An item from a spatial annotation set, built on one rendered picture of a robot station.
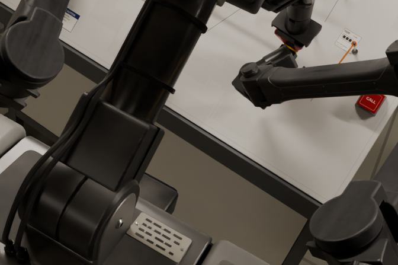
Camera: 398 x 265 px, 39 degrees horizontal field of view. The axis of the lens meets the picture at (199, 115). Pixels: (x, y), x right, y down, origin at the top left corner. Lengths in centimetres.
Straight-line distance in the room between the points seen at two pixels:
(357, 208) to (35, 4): 46
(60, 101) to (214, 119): 63
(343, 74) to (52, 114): 123
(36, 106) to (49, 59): 135
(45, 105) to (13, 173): 150
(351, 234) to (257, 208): 104
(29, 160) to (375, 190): 36
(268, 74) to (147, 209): 68
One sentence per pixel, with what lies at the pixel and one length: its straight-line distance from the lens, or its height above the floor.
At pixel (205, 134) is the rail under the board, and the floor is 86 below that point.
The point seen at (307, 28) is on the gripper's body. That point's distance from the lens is 132.
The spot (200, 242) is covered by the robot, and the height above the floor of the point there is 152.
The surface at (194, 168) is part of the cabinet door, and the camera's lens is 166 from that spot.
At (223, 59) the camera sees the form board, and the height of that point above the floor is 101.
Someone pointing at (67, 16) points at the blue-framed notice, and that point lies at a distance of 171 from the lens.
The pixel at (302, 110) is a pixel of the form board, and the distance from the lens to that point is 145.
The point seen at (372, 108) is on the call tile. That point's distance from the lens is 141.
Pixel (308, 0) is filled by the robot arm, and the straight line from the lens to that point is 124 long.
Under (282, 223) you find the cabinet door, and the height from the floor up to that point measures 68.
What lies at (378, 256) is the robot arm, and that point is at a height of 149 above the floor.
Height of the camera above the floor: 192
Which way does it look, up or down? 43 degrees down
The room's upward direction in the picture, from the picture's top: 16 degrees clockwise
